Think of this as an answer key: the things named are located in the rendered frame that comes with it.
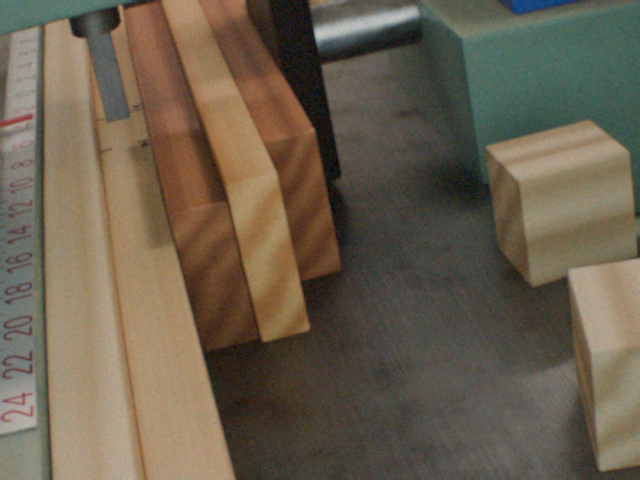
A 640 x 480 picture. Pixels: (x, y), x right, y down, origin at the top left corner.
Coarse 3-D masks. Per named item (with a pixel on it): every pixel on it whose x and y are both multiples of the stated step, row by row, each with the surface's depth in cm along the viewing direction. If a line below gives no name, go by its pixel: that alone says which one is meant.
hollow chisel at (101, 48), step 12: (108, 36) 47; (96, 48) 47; (108, 48) 47; (96, 60) 47; (108, 60) 47; (96, 72) 47; (108, 72) 47; (108, 84) 48; (120, 84) 48; (108, 96) 48; (120, 96) 48; (108, 108) 48; (120, 108) 48; (108, 120) 48
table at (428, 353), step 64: (384, 64) 63; (384, 128) 56; (384, 192) 50; (448, 192) 49; (384, 256) 46; (448, 256) 45; (320, 320) 43; (384, 320) 42; (448, 320) 41; (512, 320) 41; (256, 384) 40; (320, 384) 39; (384, 384) 39; (448, 384) 38; (512, 384) 37; (576, 384) 37; (256, 448) 37; (320, 448) 36; (384, 448) 36; (448, 448) 35; (512, 448) 35; (576, 448) 34
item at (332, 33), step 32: (256, 0) 52; (288, 0) 48; (352, 0) 52; (384, 0) 52; (416, 0) 52; (288, 32) 48; (320, 32) 52; (352, 32) 52; (384, 32) 52; (416, 32) 53; (288, 64) 49; (320, 64) 49; (320, 96) 49; (320, 128) 50
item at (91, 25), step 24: (0, 0) 42; (24, 0) 43; (48, 0) 43; (72, 0) 43; (96, 0) 43; (120, 0) 43; (0, 24) 43; (24, 24) 43; (72, 24) 46; (96, 24) 46
